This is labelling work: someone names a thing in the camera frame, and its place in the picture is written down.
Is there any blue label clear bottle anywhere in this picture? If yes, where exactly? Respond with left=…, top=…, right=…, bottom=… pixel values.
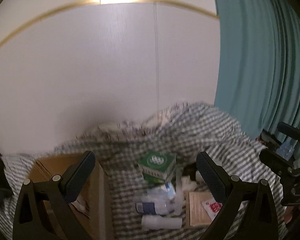
left=134, top=197, right=174, bottom=216

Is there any translucent plastic strip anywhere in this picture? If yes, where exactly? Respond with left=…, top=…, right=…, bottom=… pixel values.
left=174, top=168, right=184, bottom=216

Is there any floral patterned pillow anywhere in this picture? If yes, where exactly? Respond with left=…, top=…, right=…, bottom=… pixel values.
left=82, top=101, right=189, bottom=142

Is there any white tissue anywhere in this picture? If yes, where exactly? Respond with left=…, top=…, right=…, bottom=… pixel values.
left=181, top=176, right=198, bottom=192

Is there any white plastic bottle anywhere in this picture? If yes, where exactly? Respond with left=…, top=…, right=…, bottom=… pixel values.
left=141, top=215, right=183, bottom=230

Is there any brown box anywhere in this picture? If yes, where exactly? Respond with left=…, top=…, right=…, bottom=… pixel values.
left=185, top=191, right=215, bottom=229

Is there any green 999 medicine box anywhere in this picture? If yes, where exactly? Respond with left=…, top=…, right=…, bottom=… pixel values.
left=138, top=151, right=176, bottom=185

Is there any gold wall trim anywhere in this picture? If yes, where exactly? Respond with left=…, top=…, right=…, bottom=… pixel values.
left=0, top=0, right=219, bottom=48

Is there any green curtain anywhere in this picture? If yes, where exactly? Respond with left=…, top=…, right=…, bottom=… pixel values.
left=215, top=0, right=300, bottom=141

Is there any cardboard box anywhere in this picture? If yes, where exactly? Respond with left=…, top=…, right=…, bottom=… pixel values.
left=28, top=153, right=115, bottom=239

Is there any blue floral tissue pack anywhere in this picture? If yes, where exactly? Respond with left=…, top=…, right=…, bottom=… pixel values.
left=147, top=181, right=176, bottom=200

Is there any grey checkered bed sheet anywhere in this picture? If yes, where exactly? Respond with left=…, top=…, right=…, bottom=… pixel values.
left=0, top=101, right=291, bottom=240

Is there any red white sachet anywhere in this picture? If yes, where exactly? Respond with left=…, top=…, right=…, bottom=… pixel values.
left=202, top=198, right=223, bottom=217

